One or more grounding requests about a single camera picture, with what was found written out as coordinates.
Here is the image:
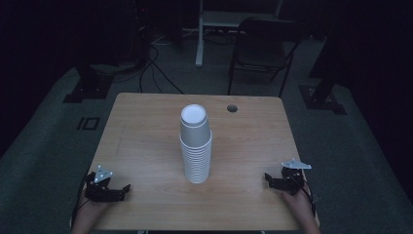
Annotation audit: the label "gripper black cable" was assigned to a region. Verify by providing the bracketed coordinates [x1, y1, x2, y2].
[299, 177, 319, 218]
[71, 174, 93, 230]

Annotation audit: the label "black folding chair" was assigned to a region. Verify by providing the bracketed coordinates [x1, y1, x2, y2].
[227, 17, 306, 98]

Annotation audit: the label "black floor cables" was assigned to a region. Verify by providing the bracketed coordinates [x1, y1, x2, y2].
[111, 43, 186, 96]

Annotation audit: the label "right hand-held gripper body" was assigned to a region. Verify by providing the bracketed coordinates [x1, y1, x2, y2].
[269, 158, 313, 197]

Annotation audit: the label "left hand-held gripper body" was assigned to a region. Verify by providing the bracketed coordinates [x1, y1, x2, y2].
[85, 165, 127, 204]

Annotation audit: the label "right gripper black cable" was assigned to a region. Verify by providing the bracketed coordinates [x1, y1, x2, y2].
[299, 177, 319, 218]

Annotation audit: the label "stack of white paper cups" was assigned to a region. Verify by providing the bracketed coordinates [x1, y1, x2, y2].
[178, 130, 213, 185]

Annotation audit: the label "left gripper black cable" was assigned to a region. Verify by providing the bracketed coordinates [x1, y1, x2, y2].
[71, 174, 93, 230]

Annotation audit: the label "black stand base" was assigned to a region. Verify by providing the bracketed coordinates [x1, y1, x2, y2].
[62, 62, 115, 104]
[298, 83, 348, 116]

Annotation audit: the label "person's right hand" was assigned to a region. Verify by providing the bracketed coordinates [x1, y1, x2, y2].
[280, 189, 315, 218]

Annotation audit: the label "person's left hand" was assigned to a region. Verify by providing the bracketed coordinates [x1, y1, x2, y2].
[77, 194, 113, 225]

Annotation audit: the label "white desk frame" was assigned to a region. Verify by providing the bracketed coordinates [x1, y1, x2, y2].
[194, 0, 284, 68]

